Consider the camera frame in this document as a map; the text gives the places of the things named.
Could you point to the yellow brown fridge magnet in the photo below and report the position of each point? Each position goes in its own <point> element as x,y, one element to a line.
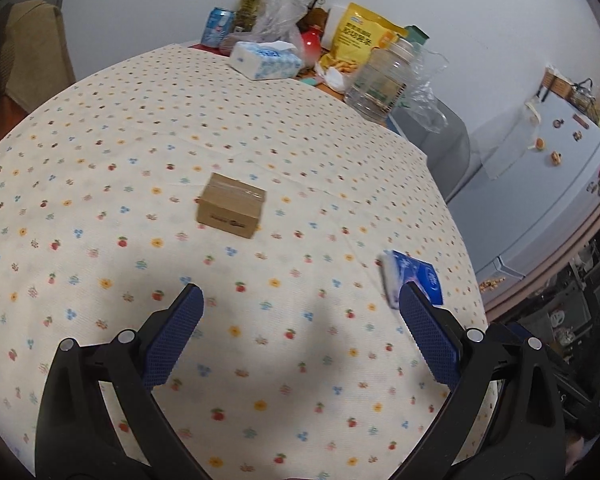
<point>556,158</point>

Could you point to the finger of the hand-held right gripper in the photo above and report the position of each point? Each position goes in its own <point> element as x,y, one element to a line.
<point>519,330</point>

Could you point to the burger fridge magnet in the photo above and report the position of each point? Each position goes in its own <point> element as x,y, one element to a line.
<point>540,144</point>

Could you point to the white paper roll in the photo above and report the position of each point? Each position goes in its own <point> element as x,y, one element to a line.
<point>336,17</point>

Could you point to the floral tablecloth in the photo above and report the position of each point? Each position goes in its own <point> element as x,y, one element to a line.
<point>130,110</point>

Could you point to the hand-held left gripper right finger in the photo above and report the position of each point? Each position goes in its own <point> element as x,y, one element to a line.
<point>430,335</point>

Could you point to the blue white tissue pack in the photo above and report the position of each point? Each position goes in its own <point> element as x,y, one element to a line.
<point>260,60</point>

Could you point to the woven basket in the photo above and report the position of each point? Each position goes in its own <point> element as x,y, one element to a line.
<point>555,82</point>

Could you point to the pink rimmed bin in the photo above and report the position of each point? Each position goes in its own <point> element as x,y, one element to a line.
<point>587,227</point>

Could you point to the blue drink can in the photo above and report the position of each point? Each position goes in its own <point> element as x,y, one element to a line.
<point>217,25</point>

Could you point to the grey chair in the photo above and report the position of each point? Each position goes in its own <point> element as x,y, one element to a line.
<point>445,150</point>

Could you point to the small cardboard box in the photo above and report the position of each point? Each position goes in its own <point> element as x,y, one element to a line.
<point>230,205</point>

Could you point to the brown cushioned chair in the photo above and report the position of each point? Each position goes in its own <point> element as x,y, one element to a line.
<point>35,55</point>

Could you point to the yellow cooking oil bottle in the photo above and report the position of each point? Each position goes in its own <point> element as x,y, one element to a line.
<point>250,7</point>

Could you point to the green container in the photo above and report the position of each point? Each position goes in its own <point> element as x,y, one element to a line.
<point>416,34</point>

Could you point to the yellow snack bag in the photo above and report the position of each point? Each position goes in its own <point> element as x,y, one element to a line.
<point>355,35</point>

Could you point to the large clear water jug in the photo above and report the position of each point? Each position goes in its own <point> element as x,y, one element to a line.
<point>375,85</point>

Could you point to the blue white paper box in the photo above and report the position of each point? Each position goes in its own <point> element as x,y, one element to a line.
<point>420,272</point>

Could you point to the white refrigerator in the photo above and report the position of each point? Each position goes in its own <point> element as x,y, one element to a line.
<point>530,210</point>

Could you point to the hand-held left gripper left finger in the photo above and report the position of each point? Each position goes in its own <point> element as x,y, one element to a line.
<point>175,340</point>

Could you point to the red ceramic jar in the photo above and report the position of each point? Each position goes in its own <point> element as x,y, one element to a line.
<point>311,45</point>

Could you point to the white crumpled paper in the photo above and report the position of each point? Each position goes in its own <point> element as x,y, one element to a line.
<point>337,80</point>

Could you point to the clear plastic bag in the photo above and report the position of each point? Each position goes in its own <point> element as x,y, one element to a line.
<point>280,15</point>
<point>425,95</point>

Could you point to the hanging clear bag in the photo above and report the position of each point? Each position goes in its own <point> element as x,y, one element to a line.
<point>510,155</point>

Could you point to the brown rounded object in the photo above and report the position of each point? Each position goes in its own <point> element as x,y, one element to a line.
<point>316,17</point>

